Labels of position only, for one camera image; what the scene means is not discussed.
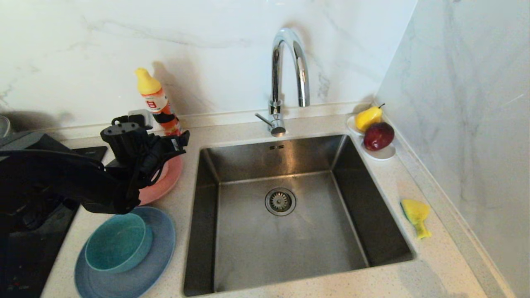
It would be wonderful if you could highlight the yellow-capped orange dish soap bottle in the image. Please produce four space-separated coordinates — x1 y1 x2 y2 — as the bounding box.
135 67 183 137

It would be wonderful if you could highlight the chrome gooseneck faucet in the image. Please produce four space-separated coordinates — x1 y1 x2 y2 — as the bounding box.
255 27 311 137

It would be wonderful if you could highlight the stainless steel sink basin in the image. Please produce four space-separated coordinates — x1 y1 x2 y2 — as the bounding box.
183 134 415 296

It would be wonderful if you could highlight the yellow sponge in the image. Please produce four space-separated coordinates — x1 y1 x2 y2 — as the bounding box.
400 199 432 239

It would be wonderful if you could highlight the salmon pink plate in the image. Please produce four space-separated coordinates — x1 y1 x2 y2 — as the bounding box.
137 155 183 206

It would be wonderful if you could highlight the teal bowl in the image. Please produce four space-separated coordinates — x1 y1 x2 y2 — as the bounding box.
85 213 153 273

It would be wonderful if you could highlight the blue plate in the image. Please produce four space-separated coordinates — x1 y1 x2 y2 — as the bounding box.
75 206 176 298

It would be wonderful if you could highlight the round metal drain strainer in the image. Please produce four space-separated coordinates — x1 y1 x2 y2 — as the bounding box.
265 187 296 216

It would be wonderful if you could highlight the black induction cooktop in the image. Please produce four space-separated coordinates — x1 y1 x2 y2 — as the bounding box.
0 146 107 298

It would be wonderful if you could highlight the small white dish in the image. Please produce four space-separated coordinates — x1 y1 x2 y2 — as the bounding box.
346 115 366 136
361 140 396 161

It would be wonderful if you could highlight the yellow pear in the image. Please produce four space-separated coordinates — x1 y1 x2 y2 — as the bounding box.
355 103 385 132

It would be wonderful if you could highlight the dark red apple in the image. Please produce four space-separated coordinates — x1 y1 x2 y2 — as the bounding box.
363 122 395 151

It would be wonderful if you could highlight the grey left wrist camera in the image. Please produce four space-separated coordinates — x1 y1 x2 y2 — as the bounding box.
128 109 154 127

